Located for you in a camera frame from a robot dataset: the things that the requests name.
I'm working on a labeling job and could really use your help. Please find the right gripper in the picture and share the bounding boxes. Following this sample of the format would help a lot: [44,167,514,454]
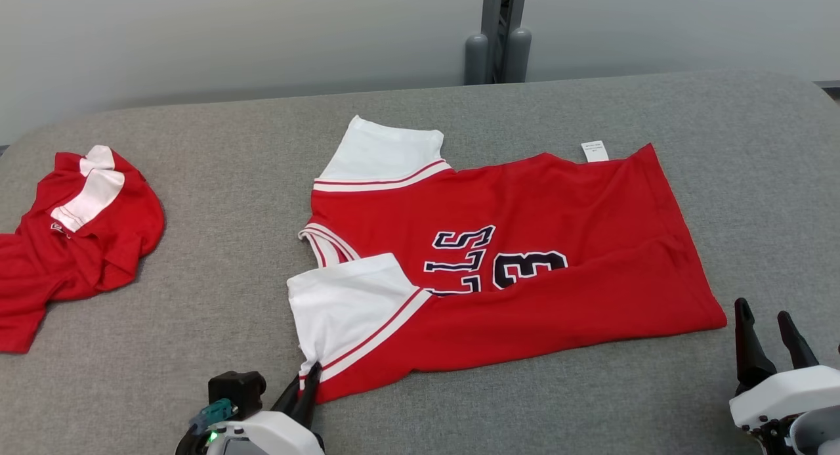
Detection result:
[729,297,840,455]

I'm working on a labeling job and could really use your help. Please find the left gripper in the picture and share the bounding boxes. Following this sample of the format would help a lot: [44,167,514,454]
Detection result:
[175,362,326,455]

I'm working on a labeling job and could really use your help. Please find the red white basketball jersey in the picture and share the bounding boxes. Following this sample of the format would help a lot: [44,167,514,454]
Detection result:
[287,115,728,404]

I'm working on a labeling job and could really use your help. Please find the red basketball shorts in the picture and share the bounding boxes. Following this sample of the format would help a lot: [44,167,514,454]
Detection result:
[0,145,166,355]

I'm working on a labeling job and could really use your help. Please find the teal left camera connector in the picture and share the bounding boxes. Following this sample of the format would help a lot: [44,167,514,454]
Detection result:
[189,398,238,437]

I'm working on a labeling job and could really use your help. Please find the grey partition double post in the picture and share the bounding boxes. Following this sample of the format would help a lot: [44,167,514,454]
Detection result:
[463,0,534,85]

